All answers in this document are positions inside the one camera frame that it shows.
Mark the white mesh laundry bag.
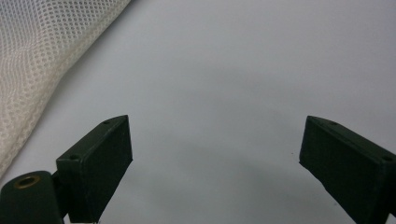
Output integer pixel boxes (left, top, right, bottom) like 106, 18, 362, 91
0, 0, 133, 180

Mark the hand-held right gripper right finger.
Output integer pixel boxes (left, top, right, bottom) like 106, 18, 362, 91
298, 115, 396, 224

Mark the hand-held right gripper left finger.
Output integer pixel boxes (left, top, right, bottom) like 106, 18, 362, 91
55, 114, 134, 224

